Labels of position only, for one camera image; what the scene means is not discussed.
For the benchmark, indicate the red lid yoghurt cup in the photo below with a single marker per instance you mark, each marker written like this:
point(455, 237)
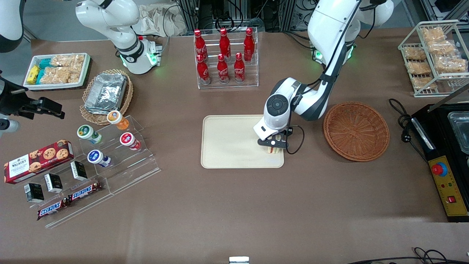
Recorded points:
point(127, 139)

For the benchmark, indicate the crumpled beige paper bag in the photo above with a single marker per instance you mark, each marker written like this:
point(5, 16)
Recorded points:
point(154, 20)

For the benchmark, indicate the red Walkers cookie box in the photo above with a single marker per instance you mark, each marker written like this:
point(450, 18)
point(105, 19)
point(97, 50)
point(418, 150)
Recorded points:
point(36, 161)

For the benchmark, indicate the stacked foil containers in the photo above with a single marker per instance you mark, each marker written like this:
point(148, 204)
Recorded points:
point(106, 91)

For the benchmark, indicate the brown round wicker basket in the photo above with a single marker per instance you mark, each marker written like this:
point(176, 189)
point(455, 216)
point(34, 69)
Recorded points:
point(356, 131)

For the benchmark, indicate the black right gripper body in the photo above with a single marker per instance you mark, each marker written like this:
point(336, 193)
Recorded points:
point(15, 101)

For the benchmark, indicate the beige plastic tray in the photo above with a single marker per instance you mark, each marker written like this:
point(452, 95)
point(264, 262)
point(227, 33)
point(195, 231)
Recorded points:
point(231, 143)

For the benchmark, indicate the red cola bottle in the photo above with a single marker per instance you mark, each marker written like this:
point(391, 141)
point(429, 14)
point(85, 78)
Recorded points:
point(249, 44)
point(239, 69)
point(222, 70)
point(199, 44)
point(224, 43)
point(202, 70)

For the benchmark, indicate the grey metal bar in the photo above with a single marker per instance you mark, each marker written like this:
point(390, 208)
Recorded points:
point(449, 99)

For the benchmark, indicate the blue lid yoghurt cup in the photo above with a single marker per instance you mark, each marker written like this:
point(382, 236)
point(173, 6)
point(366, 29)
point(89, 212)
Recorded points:
point(95, 157)

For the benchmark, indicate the clear acrylic bottle rack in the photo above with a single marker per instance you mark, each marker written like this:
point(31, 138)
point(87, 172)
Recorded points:
point(253, 79)

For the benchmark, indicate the black countertop appliance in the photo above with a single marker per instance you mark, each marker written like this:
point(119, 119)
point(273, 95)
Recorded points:
point(439, 135)

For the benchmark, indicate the teal snack packet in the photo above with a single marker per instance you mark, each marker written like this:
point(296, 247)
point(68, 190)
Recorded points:
point(40, 76)
point(45, 63)

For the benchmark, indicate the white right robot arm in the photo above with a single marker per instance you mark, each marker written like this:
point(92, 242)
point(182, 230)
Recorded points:
point(110, 18)

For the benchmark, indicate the small white block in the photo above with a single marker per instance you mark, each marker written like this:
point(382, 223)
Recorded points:
point(239, 260)

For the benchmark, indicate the small black box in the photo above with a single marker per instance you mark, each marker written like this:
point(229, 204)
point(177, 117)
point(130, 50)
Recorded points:
point(79, 170)
point(54, 182)
point(34, 192)

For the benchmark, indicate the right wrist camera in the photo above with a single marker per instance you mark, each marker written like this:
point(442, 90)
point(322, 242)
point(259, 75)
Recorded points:
point(8, 125)

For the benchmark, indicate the yellow emergency stop control box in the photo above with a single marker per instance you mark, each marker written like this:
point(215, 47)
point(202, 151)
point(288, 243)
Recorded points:
point(449, 190)

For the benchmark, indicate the orange lid yoghurt cup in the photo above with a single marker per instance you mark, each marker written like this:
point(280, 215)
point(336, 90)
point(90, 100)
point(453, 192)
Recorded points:
point(115, 117)

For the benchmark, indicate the light oval wicker basket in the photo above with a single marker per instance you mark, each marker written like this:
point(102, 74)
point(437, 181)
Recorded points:
point(128, 97)

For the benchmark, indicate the rice cracker pack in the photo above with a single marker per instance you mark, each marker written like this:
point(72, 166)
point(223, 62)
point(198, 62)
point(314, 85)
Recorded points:
point(67, 60)
point(60, 75)

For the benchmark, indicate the Snickers bar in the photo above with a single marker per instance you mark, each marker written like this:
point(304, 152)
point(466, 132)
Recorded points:
point(51, 209)
point(84, 191)

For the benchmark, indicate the triangular sandwich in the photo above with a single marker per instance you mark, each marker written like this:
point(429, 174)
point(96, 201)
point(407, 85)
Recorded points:
point(274, 151)

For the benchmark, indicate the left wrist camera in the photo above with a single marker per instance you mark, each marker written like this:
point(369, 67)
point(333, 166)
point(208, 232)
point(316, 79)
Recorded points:
point(273, 143)

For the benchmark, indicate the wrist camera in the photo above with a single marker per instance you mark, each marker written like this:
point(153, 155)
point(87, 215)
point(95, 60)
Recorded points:
point(8, 125)
point(273, 143)

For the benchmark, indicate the clear glass container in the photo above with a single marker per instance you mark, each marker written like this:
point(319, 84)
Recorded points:
point(461, 130)

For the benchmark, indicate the yellow snack packet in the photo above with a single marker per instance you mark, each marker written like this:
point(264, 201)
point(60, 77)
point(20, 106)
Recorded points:
point(33, 74)

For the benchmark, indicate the bagged cracker snack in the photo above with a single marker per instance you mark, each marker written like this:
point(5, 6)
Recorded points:
point(424, 83)
point(419, 68)
point(433, 34)
point(415, 53)
point(441, 47)
point(450, 64)

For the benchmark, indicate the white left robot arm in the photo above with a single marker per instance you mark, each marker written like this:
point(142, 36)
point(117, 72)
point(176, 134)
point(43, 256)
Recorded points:
point(329, 33)

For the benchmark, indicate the white rectangular snack tray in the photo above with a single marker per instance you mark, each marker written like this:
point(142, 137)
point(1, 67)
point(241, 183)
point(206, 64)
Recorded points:
point(86, 69)

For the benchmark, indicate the clear acrylic step display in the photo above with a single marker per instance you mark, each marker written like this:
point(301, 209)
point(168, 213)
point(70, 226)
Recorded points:
point(132, 172)

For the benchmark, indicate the green lid yoghurt cup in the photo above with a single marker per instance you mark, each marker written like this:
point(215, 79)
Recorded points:
point(86, 132)

